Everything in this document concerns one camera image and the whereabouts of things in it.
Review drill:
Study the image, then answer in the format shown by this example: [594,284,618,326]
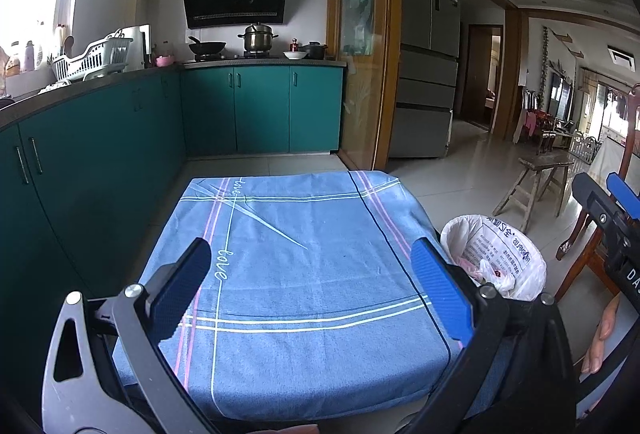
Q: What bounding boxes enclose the black wok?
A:
[187,36,227,55]

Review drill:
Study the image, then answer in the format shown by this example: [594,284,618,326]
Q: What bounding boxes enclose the white dish rack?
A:
[52,36,135,82]

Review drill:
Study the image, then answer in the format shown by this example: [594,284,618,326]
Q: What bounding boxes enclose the teal lower kitchen cabinets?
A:
[0,64,347,315]

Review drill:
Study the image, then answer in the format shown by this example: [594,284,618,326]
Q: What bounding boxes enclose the carved wooden chair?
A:
[554,84,640,305]

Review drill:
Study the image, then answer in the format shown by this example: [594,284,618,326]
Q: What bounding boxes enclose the steel cooking pot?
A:
[237,22,280,53]

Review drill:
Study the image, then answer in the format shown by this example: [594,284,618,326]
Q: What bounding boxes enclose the green hanging vine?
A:
[541,26,551,109]

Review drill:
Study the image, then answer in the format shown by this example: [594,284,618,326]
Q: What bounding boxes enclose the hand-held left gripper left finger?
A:
[41,237,221,434]

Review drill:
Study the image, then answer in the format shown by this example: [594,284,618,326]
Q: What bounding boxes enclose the ceiling air vent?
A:
[607,44,640,64]

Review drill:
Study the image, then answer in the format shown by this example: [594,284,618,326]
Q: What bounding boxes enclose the black gas stove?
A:
[185,54,281,63]

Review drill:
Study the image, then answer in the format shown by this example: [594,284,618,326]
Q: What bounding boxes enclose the wooden bench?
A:
[492,156,575,235]

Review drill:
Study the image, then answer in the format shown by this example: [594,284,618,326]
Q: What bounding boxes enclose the person's right hand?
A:
[580,291,626,375]

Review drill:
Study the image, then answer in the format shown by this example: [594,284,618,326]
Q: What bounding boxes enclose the wood framed glass sliding door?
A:
[326,0,403,171]

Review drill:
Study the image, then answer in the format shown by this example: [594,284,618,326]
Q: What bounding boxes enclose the white kitchen appliance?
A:
[120,24,151,67]

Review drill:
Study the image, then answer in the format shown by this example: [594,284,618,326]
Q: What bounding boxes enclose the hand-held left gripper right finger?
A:
[402,237,578,434]

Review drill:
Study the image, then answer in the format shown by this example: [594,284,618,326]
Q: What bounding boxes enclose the white printed plastic bin liner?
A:
[440,214,547,302]

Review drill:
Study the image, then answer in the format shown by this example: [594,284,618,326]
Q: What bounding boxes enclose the grey refrigerator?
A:
[387,0,462,159]

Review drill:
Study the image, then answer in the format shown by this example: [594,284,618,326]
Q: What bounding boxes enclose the person's left hand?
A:
[260,424,321,434]

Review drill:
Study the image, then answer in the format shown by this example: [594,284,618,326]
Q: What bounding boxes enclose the blue striped cloth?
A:
[111,170,481,420]

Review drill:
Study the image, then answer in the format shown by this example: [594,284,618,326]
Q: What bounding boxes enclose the brown wooden door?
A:
[460,24,503,132]

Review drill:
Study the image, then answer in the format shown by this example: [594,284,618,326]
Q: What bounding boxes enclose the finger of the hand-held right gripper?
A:
[571,172,628,239]
[606,172,640,219]

